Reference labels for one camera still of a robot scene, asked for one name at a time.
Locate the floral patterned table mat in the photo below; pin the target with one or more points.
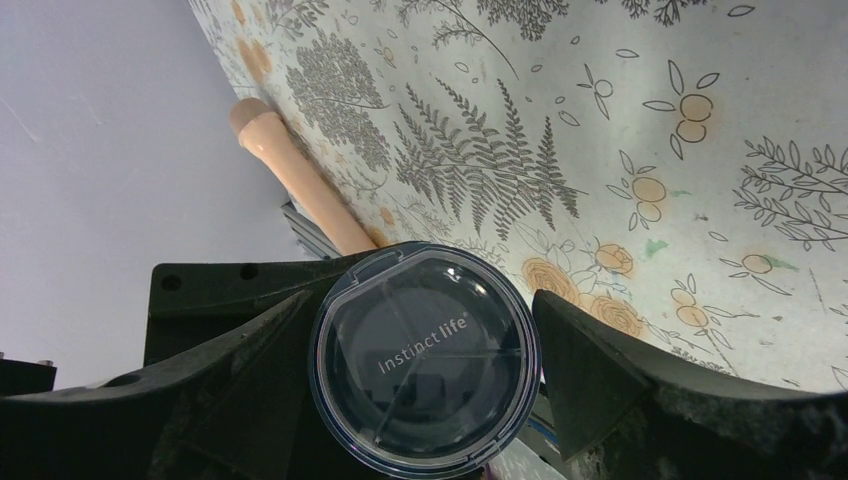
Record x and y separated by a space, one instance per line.
676 168

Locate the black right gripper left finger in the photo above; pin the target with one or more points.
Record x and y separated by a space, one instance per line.
235 407

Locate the aluminium rail frame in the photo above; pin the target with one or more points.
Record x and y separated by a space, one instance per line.
309 235

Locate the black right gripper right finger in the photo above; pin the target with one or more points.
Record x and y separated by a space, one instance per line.
624 409

